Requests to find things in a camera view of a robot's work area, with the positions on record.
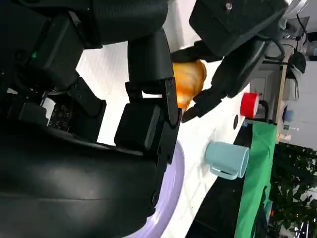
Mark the wooden post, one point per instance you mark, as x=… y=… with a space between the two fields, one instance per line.
x=282 y=99

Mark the red tape roll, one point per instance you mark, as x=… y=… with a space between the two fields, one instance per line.
x=248 y=104

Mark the green leafy plant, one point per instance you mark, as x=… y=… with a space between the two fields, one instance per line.
x=294 y=186

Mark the lilac plate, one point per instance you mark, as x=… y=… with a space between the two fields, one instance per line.
x=173 y=188

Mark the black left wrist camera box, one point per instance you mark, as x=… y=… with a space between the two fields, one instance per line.
x=235 y=24

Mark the blue bowl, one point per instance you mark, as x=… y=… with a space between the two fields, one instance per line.
x=289 y=115

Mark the pale green mug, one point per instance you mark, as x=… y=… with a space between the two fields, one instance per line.
x=227 y=157

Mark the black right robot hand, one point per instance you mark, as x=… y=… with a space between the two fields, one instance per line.
x=74 y=186

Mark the orange white toy bread roll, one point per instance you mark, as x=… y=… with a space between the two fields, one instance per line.
x=189 y=79

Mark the green cloth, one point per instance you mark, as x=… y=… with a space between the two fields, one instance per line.
x=257 y=173

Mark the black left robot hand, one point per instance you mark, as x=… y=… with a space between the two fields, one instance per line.
x=237 y=72

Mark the black round table grommet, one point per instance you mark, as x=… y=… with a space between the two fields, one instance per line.
x=236 y=122

